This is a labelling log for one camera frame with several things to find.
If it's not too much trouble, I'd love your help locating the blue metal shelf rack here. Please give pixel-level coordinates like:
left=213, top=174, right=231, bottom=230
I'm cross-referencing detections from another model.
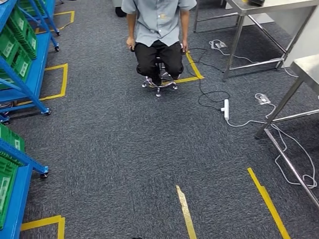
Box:
left=0, top=0, right=52, bottom=125
left=0, top=123, right=49, bottom=239
left=18, top=0, right=60, bottom=52

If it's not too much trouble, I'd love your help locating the stainless steel workbench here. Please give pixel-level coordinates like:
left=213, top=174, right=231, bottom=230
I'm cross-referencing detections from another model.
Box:
left=254, top=54, right=319, bottom=209

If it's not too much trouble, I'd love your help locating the chrome stool base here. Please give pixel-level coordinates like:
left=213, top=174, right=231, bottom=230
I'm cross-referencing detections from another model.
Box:
left=142, top=56, right=178, bottom=98

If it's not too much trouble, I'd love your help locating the white power strip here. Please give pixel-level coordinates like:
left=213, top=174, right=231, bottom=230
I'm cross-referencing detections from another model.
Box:
left=209, top=39, right=228, bottom=50
left=221, top=99, right=230, bottom=121

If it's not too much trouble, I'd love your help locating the person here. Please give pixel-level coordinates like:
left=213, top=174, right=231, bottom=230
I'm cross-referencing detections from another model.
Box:
left=121, top=0, right=197, bottom=87

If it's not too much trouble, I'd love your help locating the white power adapter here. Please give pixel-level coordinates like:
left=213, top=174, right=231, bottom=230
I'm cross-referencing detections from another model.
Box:
left=255, top=93, right=271, bottom=106

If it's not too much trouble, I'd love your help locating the steel side table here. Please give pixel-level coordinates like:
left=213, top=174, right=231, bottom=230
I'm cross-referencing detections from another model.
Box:
left=193, top=0, right=319, bottom=83

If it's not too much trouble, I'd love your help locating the yellow floor tape outline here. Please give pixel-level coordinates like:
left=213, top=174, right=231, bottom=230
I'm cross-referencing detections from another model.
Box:
left=247, top=167, right=291, bottom=239

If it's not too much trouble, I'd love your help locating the green plastic crate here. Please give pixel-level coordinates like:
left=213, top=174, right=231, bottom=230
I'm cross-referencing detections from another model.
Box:
left=0, top=28, right=33, bottom=90
left=0, top=156, right=18, bottom=230
left=19, top=0, right=48, bottom=17
left=7, top=5, right=39, bottom=60
left=0, top=123, right=26, bottom=166

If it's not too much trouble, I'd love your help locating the white cabinet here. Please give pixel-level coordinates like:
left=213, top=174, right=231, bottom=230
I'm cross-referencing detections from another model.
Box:
left=268, top=5, right=319, bottom=68

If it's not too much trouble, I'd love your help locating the black cable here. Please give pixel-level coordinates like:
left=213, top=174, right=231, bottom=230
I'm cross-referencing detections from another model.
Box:
left=197, top=62, right=231, bottom=111
left=185, top=47, right=225, bottom=73

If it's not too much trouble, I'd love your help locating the white cable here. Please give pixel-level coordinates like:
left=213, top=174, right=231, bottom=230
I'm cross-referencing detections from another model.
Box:
left=226, top=102, right=318, bottom=189
left=209, top=39, right=299, bottom=79

